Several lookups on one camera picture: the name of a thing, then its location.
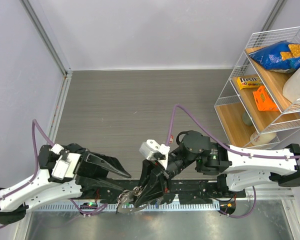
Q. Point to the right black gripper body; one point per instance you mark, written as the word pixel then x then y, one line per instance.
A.
pixel 175 164

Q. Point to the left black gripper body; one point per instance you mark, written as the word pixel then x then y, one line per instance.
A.
pixel 83 166

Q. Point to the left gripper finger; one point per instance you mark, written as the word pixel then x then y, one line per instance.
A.
pixel 108 163
pixel 89 186

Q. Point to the keychain with keys and strap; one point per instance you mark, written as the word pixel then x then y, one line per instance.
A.
pixel 125 201

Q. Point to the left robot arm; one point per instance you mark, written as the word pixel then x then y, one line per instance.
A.
pixel 39 189

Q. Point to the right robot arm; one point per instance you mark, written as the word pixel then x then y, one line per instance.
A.
pixel 236 168

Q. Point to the small red key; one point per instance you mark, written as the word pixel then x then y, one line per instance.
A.
pixel 171 139

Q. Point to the cream lotion bottle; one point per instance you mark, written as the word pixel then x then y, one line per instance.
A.
pixel 258 139

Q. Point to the yellow candy bag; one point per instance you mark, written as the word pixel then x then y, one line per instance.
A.
pixel 248 82

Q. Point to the orange candy bag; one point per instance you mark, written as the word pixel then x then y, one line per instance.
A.
pixel 264 101

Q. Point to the white plastic bottle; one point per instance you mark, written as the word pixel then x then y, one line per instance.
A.
pixel 291 89

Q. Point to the blue chips bag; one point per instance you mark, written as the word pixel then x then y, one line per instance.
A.
pixel 281 57

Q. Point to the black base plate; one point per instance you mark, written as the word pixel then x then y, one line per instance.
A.
pixel 189 191

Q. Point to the white slotted cable duct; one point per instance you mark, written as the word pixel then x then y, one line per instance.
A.
pixel 67 206

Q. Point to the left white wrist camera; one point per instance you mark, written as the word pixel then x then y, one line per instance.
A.
pixel 66 163

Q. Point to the white wire shelf rack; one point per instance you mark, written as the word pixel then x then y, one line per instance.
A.
pixel 251 107

